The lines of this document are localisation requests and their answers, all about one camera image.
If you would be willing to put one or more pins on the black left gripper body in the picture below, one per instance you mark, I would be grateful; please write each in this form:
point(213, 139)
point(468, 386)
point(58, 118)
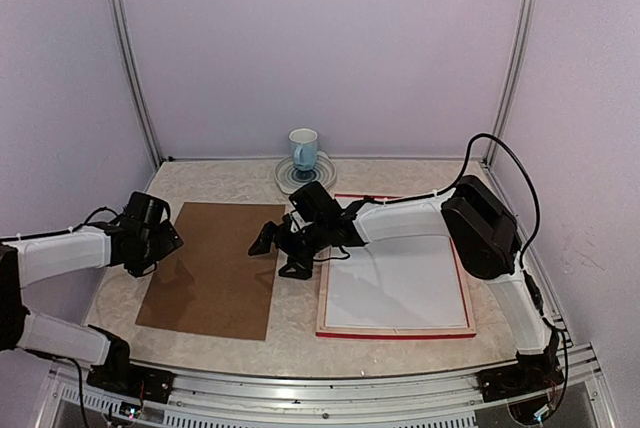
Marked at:
point(153, 249)

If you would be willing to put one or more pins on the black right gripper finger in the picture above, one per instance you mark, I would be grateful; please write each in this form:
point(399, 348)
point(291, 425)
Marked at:
point(265, 239)
point(296, 269)

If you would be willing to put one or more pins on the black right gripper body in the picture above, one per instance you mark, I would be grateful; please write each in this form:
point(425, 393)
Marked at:
point(303, 244)

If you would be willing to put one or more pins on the red wooden picture frame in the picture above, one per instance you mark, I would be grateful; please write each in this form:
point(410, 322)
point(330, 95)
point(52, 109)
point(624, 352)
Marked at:
point(395, 333)

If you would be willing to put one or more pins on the brown cardboard backing board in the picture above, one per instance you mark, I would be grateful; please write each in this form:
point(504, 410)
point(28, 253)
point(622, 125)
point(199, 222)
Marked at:
point(211, 286)

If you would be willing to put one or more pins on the cat photo print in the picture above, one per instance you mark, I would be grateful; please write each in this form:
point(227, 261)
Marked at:
point(400, 288)

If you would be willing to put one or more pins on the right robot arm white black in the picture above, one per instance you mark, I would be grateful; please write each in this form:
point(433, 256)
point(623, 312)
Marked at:
point(484, 236)

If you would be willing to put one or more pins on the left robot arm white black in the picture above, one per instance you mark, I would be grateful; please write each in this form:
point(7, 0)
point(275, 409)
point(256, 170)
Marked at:
point(101, 245)

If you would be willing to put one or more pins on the striped ceramic plate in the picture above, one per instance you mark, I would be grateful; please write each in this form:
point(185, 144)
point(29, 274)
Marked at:
point(288, 179)

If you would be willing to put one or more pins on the light blue ceramic mug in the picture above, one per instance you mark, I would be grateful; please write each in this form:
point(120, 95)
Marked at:
point(304, 147)

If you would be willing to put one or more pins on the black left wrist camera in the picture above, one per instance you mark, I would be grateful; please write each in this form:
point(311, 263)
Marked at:
point(144, 212)

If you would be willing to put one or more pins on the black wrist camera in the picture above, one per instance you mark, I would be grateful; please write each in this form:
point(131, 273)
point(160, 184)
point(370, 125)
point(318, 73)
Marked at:
point(315, 206)
point(144, 212)

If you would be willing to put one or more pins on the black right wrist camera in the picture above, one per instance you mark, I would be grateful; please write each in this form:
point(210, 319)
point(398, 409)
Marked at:
point(315, 206)

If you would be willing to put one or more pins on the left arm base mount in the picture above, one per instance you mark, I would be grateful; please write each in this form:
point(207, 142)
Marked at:
point(143, 383)

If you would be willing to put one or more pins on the left aluminium corner post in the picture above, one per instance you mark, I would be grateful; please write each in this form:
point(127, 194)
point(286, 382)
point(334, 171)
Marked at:
point(119, 17)

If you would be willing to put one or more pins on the aluminium corner post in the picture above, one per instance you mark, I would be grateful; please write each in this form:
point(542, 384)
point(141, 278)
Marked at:
point(516, 60)
point(119, 17)

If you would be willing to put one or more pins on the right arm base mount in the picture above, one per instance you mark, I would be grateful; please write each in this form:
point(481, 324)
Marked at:
point(536, 378)

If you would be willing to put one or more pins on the aluminium front rail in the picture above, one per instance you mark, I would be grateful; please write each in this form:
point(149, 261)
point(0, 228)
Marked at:
point(441, 399)

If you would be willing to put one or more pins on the right aluminium corner post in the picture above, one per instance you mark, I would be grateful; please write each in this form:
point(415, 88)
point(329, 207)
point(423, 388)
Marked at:
point(516, 60)

